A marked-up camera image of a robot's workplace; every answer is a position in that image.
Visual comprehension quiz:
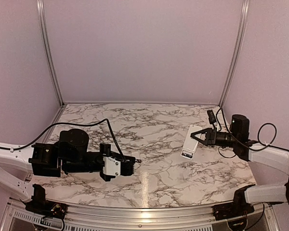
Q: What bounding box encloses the left aluminium frame post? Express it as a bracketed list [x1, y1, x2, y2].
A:
[37, 0, 65, 107]

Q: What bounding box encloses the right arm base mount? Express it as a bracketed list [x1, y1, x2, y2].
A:
[212, 202, 255, 220]

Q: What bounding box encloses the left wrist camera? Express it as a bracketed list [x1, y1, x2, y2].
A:
[103, 156, 135, 177]

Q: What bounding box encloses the front aluminium rail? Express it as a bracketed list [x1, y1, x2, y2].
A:
[0, 198, 280, 231]

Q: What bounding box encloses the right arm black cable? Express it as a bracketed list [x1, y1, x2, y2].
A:
[215, 107, 278, 158]

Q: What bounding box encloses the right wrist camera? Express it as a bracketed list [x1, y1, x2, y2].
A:
[207, 110, 217, 128]

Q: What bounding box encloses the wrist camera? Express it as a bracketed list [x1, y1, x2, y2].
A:
[103, 156, 135, 177]
[207, 110, 217, 128]

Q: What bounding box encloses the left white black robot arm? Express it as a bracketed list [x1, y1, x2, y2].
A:
[0, 129, 141, 214]

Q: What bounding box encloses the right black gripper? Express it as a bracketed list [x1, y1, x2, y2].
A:
[191, 128, 238, 148]

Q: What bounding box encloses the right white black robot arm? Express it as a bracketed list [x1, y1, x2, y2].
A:
[190, 114, 289, 216]

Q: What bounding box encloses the aluminium frame post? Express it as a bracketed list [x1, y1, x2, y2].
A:
[37, 0, 65, 107]
[219, 0, 250, 107]

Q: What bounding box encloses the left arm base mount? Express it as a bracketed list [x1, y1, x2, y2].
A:
[24, 201, 67, 219]

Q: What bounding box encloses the white remote control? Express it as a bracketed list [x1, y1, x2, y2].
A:
[181, 125, 203, 160]

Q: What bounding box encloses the right aluminium frame post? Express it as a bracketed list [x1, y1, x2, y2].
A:
[219, 0, 250, 107]

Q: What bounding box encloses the white battery compartment cover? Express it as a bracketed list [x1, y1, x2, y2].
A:
[131, 152, 141, 159]

